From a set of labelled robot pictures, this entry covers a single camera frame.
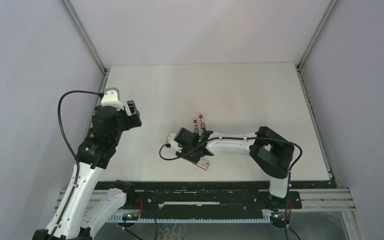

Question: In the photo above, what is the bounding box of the right corner aluminium post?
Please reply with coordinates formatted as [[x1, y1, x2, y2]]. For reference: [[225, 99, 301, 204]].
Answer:
[[296, 0, 341, 72]]

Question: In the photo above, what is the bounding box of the circuit board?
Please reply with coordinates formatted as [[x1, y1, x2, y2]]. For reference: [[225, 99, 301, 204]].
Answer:
[[270, 212, 291, 224], [122, 213, 140, 222]]

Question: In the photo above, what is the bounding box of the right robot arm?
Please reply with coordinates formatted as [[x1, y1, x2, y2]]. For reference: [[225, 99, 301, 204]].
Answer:
[[166, 126, 303, 208]]

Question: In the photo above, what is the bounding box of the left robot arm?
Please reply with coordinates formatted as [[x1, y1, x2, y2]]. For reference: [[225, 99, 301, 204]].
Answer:
[[32, 100, 142, 240]]

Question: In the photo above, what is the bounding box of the left circuit board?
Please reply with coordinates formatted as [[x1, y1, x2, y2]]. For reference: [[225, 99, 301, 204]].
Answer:
[[122, 213, 140, 222]]

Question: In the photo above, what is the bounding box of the corner aluminium post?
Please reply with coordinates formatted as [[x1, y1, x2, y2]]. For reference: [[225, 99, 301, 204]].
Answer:
[[296, 0, 341, 72], [59, 0, 107, 75]]

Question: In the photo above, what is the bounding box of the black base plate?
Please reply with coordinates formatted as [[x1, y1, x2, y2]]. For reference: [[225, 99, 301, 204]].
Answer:
[[71, 180, 337, 221]]

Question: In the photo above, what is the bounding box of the aluminium rail frame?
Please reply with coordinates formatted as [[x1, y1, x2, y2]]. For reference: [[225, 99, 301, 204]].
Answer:
[[54, 188, 357, 213]]

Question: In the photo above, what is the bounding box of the right circuit board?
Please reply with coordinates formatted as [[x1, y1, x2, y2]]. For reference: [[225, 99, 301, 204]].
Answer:
[[270, 212, 291, 224]]

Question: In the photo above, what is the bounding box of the white cable duct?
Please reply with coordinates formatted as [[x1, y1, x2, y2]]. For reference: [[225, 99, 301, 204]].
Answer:
[[106, 211, 272, 224]]

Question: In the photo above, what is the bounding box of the red white staple box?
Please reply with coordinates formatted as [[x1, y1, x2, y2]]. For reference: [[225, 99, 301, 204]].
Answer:
[[195, 158, 211, 171]]

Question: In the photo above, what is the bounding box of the left corner aluminium post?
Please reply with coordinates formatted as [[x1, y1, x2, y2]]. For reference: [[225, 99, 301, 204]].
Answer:
[[59, 0, 107, 75]]

